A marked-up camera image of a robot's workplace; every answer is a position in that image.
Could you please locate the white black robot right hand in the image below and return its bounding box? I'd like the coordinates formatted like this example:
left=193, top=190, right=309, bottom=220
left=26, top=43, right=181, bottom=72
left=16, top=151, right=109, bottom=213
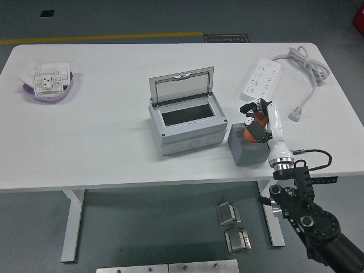
left=239, top=97, right=292, bottom=163

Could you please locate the orange cylinder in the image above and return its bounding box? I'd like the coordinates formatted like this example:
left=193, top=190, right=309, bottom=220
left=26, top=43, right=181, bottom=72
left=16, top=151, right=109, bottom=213
left=243, top=111, right=268, bottom=143

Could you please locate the transparent hinged box lid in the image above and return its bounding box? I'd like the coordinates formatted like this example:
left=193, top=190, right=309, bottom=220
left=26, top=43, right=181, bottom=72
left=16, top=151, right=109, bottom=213
left=148, top=67, right=214, bottom=107

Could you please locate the grey cube with round hole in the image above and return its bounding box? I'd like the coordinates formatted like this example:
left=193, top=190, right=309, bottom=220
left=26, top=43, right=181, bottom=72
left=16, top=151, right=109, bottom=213
left=227, top=122, right=271, bottom=167

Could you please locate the red box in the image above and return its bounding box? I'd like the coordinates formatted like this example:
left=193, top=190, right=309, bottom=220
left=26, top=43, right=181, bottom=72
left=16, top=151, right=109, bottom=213
left=351, top=5, right=364, bottom=32

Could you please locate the white power strip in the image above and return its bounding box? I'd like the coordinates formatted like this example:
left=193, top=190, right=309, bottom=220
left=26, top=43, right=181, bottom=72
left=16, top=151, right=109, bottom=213
left=241, top=58, right=282, bottom=105

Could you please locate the black table control panel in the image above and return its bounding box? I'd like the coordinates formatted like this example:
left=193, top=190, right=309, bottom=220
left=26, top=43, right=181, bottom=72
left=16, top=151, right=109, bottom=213
left=311, top=176, right=338, bottom=185

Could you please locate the steel block with angled face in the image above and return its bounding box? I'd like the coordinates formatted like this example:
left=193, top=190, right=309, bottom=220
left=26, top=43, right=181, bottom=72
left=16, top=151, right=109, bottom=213
left=215, top=201, right=242, bottom=227

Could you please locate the white right table leg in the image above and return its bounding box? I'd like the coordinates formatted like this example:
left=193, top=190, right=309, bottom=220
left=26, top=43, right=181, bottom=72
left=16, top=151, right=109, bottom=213
left=257, top=179, right=286, bottom=247

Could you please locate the white table leg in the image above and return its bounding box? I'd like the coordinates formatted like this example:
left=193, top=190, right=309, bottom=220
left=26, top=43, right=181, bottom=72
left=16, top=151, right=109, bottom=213
left=257, top=179, right=286, bottom=247
left=60, top=189, right=86, bottom=264

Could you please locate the dark floor sign with text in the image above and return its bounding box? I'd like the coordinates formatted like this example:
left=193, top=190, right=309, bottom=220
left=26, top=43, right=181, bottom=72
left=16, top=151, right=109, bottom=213
left=203, top=34, right=250, bottom=44

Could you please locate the steel block with latch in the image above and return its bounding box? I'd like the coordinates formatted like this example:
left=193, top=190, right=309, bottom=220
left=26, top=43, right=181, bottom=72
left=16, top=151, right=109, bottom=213
left=224, top=226, right=253, bottom=254

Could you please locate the steel plate with screws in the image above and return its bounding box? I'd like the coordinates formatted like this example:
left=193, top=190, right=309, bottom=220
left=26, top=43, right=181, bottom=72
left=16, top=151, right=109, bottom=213
left=96, top=264, right=169, bottom=273
left=168, top=259, right=239, bottom=273

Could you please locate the white left table leg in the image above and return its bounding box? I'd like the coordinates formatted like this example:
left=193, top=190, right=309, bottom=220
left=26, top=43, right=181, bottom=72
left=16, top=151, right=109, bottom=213
left=60, top=189, right=86, bottom=264

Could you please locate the purple bowl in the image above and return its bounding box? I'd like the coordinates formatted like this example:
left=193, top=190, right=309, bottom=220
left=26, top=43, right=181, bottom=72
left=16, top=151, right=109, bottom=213
left=22, top=71, right=75, bottom=102

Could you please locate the white printed socket panel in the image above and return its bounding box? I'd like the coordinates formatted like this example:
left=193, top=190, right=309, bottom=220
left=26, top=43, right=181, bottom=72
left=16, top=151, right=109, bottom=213
left=32, top=69, right=64, bottom=98

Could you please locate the white plain card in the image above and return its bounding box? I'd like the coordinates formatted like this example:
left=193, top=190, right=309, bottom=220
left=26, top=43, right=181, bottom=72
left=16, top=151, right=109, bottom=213
left=16, top=61, right=43, bottom=86

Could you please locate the grey electrical enclosure box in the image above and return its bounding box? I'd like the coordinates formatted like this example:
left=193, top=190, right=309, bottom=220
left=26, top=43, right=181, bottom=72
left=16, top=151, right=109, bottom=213
left=147, top=95, right=229, bottom=156

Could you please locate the white switch plate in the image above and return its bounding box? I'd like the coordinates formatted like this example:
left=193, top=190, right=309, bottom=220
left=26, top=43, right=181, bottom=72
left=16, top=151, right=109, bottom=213
left=42, top=62, right=71, bottom=86

